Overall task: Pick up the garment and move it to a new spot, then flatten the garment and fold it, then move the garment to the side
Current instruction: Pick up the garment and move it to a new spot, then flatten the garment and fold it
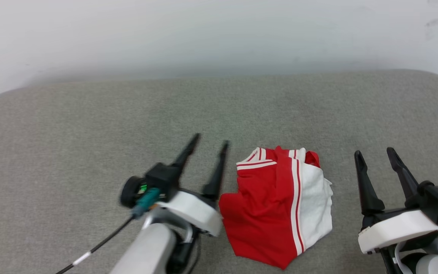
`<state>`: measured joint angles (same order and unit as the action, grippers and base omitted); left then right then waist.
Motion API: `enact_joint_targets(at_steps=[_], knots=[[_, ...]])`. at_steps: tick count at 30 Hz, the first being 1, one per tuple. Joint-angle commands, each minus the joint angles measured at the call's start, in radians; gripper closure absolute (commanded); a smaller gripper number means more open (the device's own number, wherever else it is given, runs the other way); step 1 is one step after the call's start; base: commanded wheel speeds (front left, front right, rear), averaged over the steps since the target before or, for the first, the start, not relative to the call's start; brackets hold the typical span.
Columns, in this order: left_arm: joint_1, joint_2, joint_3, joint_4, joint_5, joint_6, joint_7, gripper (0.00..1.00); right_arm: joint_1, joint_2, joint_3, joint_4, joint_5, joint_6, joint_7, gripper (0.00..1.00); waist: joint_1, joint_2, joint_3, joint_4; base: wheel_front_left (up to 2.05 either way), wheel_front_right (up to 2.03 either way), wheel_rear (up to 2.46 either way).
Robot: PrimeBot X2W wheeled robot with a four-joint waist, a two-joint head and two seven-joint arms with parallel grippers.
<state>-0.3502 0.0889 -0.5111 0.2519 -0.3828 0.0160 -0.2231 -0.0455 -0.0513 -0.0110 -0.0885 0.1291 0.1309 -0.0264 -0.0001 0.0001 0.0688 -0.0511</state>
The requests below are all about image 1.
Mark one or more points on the red and white garment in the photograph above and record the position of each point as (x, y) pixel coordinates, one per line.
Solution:
(264, 213)

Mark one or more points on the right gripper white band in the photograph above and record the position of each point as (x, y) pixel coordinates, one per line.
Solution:
(397, 228)

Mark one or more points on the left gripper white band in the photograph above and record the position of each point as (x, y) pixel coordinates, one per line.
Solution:
(196, 213)

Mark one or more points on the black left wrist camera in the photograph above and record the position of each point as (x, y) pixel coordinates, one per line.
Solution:
(162, 177)

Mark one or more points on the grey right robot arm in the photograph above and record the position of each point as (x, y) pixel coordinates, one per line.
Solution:
(435, 264)

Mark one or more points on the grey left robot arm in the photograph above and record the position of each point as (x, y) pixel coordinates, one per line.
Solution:
(148, 251)

